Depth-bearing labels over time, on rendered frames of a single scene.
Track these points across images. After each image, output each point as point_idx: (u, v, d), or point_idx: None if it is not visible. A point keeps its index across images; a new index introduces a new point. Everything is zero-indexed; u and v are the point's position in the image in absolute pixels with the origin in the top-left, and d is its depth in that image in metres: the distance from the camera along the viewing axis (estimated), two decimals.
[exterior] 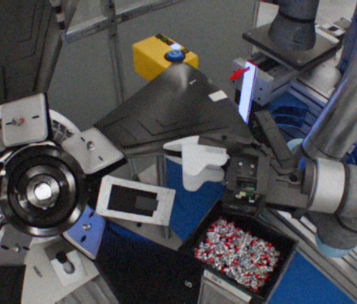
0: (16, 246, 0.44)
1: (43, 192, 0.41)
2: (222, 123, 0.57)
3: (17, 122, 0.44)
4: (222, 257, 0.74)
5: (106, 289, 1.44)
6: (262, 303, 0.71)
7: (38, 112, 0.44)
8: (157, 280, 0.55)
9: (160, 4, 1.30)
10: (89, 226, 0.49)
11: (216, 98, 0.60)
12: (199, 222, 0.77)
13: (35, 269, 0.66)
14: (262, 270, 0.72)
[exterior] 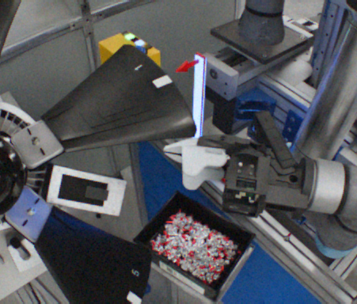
0: None
1: None
2: (162, 112, 0.58)
3: None
4: (178, 249, 0.75)
5: None
6: (218, 296, 0.72)
7: None
8: (100, 267, 0.56)
9: (136, 2, 1.31)
10: (32, 211, 0.51)
11: (160, 84, 0.61)
12: (156, 214, 0.79)
13: None
14: (217, 263, 0.73)
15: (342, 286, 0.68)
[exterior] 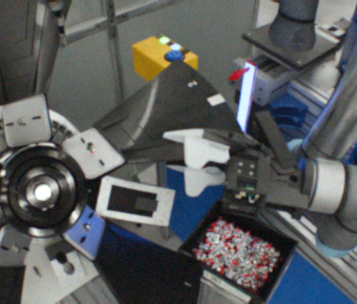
0: None
1: (43, 192, 0.41)
2: None
3: (90, 147, 0.49)
4: (222, 258, 0.74)
5: (106, 289, 1.44)
6: (262, 303, 0.71)
7: (106, 163, 0.49)
8: None
9: (160, 4, 1.30)
10: (17, 251, 0.44)
11: None
12: (199, 222, 0.77)
13: (34, 269, 0.66)
14: (261, 271, 0.72)
15: None
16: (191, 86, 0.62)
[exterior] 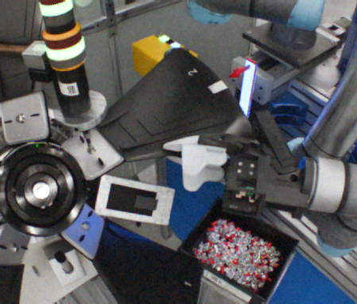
0: None
1: (40, 190, 0.40)
2: None
3: (87, 150, 0.49)
4: (222, 257, 0.74)
5: (105, 289, 1.44)
6: (262, 303, 0.70)
7: (105, 162, 0.49)
8: None
9: (160, 3, 1.29)
10: (15, 249, 0.44)
11: None
12: (199, 222, 0.77)
13: (33, 268, 0.65)
14: (262, 270, 0.71)
15: None
16: (191, 74, 0.60)
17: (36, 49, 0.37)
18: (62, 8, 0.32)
